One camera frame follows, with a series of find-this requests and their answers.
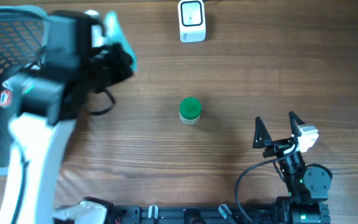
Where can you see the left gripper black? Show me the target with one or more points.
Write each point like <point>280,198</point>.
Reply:
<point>123,68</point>

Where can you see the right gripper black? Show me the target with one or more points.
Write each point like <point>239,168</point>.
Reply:
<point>276,146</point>

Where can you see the green lid jar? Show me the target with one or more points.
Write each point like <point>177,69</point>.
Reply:
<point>190,110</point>

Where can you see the mint green wipes packet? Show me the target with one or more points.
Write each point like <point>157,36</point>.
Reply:
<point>115,35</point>

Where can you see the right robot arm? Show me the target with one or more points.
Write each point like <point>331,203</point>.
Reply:
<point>307,185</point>

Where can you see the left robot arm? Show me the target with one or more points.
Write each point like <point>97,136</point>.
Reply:
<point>82,54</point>

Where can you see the white barcode scanner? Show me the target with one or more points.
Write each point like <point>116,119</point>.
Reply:
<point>192,21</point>

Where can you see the grey plastic mesh basket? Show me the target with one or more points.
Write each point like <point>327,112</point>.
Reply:
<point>22,35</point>

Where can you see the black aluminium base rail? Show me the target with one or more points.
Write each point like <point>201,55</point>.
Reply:
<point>197,214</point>

